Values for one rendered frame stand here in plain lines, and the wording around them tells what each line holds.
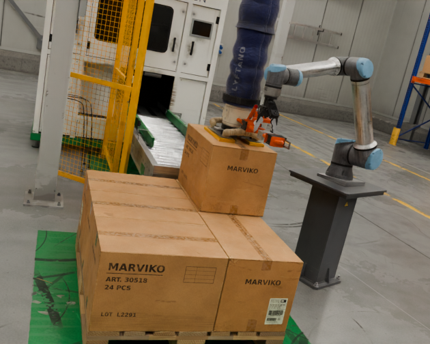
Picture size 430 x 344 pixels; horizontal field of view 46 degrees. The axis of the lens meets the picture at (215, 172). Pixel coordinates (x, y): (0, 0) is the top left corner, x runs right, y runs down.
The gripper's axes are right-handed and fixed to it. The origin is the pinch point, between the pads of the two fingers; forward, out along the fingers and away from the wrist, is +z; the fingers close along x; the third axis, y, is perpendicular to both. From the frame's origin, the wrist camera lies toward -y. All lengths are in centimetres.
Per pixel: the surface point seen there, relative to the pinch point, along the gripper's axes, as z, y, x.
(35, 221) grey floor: 108, 111, 111
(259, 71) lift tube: -30.1, 32.7, -3.1
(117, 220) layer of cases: 53, -10, 73
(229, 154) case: 17.4, 12.6, 12.2
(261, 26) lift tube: -55, 31, 3
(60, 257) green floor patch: 108, 55, 94
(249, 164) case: 21.9, 12.6, -1.1
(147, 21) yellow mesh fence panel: -46, 155, 47
